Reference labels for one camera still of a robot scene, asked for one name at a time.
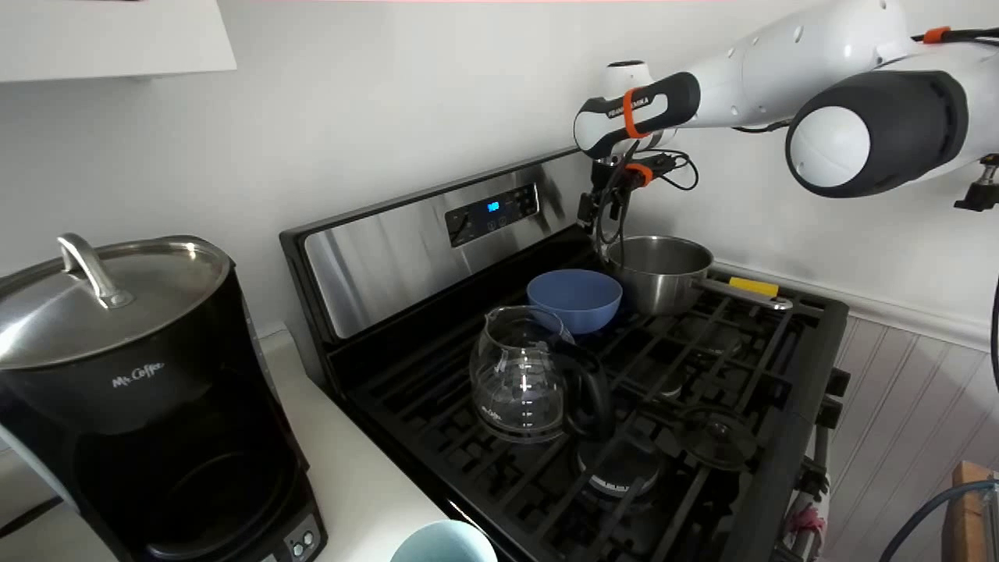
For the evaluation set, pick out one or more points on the glass coffee carafe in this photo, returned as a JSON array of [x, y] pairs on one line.
[[516, 384]]

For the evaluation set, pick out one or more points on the black Mr Coffee maker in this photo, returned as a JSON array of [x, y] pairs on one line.
[[156, 418]]

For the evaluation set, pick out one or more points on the wooden board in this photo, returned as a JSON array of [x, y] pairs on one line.
[[973, 520]]

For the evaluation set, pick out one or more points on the patterned dish towel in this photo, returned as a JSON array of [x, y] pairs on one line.
[[802, 527]]

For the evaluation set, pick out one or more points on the steel pot lid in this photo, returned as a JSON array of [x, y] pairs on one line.
[[134, 297]]

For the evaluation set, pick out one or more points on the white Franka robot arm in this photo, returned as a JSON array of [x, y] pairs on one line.
[[770, 67]]

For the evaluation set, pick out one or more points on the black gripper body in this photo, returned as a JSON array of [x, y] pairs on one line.
[[609, 182]]

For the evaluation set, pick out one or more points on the steel saucepan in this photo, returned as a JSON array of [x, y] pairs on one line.
[[655, 280]]

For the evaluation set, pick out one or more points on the light teal cup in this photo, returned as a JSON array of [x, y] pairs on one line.
[[440, 546]]

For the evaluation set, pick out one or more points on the yellow block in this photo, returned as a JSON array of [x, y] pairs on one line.
[[753, 285]]

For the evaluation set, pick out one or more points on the white wall cabinet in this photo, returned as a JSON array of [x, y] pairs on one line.
[[104, 37]]

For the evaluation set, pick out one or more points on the black steel gas stove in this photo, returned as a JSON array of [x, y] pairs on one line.
[[417, 262]]

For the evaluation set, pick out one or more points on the black clamp mount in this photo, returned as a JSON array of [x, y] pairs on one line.
[[981, 188]]

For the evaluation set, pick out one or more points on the blue bowl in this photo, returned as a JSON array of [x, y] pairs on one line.
[[572, 302]]

